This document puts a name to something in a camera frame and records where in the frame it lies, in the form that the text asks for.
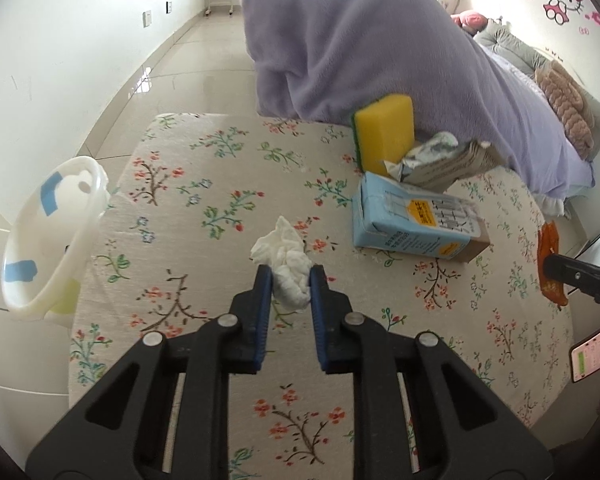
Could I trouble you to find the grey pillow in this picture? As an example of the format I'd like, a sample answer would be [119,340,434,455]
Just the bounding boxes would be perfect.
[472,20,554,74]

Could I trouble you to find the pink plush toy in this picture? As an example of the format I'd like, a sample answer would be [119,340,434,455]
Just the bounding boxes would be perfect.
[450,10,489,31]

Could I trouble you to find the white tissue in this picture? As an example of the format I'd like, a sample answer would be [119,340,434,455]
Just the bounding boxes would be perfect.
[250,216,314,310]

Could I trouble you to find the orange wrapper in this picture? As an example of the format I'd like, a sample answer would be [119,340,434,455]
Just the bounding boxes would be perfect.
[536,222,570,307]

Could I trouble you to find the pink rectangular device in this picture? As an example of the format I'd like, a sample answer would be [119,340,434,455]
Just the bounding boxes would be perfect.
[570,332,600,384]

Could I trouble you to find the light blue carton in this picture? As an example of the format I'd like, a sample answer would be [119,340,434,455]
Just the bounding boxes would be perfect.
[351,171,494,264]

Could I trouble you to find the crumpled paper wrapper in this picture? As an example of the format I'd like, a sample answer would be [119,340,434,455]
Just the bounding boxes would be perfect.
[382,131,506,194]

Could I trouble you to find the white plastic waste bin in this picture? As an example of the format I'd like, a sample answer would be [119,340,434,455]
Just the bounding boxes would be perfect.
[0,156,112,329]

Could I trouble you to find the floral tablecloth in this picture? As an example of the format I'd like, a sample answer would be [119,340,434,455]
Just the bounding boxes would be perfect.
[67,112,576,480]

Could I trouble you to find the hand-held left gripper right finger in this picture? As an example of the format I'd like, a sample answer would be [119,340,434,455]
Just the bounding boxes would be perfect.
[308,265,555,480]

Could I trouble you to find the brown knit pillow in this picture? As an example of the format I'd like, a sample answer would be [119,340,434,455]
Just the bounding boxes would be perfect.
[535,60,596,161]

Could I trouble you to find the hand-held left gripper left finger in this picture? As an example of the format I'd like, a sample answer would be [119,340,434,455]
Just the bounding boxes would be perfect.
[25,263,274,480]

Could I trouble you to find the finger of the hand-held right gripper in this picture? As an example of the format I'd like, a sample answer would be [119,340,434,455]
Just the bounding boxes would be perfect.
[544,254,600,312]

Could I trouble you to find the purple fleece blanket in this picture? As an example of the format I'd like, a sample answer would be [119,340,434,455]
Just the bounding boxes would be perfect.
[242,0,594,201]

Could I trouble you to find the yellow green sponge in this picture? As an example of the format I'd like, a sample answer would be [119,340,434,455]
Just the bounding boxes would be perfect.
[351,94,415,174]

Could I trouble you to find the ruffled light bed sheet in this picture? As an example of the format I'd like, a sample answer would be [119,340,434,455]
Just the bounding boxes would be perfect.
[530,150,599,219]

